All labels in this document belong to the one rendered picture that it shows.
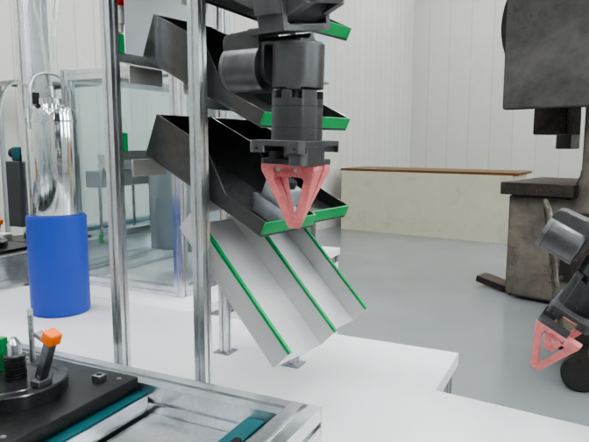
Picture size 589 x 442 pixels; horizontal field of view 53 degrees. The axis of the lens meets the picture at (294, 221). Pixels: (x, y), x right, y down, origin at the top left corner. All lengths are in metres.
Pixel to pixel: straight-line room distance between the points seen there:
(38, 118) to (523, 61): 3.88
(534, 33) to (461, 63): 6.85
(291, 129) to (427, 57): 11.33
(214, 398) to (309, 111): 0.45
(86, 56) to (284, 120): 5.23
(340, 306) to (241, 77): 0.58
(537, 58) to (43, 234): 3.94
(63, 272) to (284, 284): 0.81
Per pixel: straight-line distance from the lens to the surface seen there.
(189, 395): 0.92
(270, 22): 0.64
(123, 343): 1.07
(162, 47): 1.02
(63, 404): 0.91
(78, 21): 5.84
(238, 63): 0.69
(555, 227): 0.96
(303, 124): 0.64
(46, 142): 1.67
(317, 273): 1.17
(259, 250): 1.06
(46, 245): 1.68
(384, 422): 1.06
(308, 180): 0.64
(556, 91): 4.80
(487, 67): 11.56
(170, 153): 1.00
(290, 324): 1.00
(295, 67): 0.64
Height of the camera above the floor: 1.33
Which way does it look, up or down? 8 degrees down
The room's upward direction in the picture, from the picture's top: straight up
